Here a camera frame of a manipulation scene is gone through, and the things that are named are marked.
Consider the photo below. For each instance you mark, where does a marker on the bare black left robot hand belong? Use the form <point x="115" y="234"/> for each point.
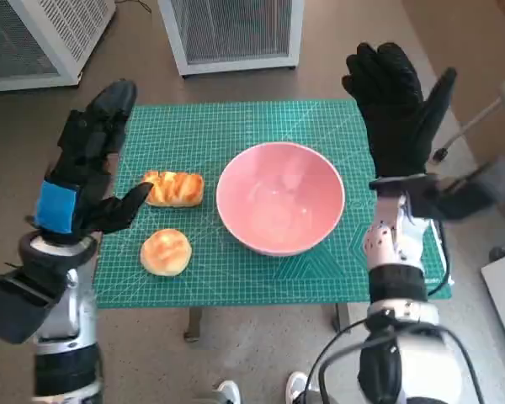
<point x="84" y="168"/>

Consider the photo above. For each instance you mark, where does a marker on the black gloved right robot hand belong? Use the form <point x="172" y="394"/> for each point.
<point x="395" y="118"/>

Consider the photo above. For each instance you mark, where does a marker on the braided oblong toy bread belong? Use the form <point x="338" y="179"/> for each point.
<point x="177" y="189"/>

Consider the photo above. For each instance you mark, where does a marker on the round toy bread bun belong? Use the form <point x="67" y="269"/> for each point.
<point x="166" y="252"/>

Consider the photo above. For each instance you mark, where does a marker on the pink bowl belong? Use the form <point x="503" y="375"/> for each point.
<point x="278" y="202"/>

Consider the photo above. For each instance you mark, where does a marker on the green cutting mat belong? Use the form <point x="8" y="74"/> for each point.
<point x="172" y="139"/>

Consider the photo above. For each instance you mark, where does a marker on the large white mesh cabinet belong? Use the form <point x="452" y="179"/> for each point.
<point x="46" y="38"/>

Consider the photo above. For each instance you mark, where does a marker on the small white mesh cabinet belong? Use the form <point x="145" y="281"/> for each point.
<point x="235" y="33"/>

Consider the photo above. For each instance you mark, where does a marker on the black metal table leg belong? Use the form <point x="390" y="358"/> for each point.
<point x="343" y="317"/>
<point x="195" y="324"/>

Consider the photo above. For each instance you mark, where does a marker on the white shoe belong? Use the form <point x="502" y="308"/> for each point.
<point x="299" y="387"/>
<point x="230" y="391"/>

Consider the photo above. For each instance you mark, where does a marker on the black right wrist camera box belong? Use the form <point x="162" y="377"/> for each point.
<point x="446" y="198"/>

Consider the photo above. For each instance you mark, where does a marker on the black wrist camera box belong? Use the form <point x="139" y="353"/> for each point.
<point x="446" y="198"/>
<point x="12" y="307"/>

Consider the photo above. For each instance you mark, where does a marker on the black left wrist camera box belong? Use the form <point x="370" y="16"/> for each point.
<point x="12" y="307"/>

